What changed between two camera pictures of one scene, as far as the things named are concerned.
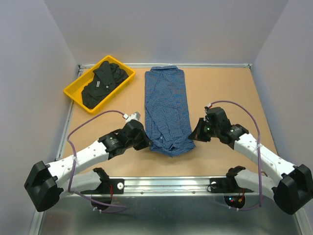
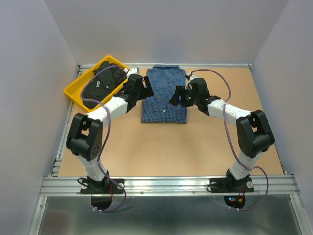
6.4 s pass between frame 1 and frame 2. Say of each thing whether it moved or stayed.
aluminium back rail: stayed
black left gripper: moved
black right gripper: moved
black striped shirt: stayed
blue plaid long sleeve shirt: moved
